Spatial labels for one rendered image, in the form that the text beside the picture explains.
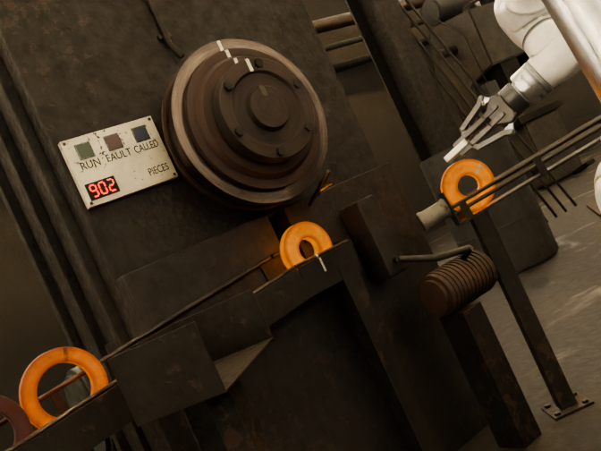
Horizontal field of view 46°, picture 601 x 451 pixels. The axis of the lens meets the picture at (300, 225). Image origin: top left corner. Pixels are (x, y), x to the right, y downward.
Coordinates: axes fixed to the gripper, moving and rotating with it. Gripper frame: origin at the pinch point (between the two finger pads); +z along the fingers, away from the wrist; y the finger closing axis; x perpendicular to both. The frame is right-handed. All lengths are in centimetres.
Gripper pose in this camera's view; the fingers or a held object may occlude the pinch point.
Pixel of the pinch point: (457, 150)
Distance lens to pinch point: 181.6
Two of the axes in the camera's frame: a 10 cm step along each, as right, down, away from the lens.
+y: 5.4, 7.7, -3.4
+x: 5.2, 0.1, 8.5
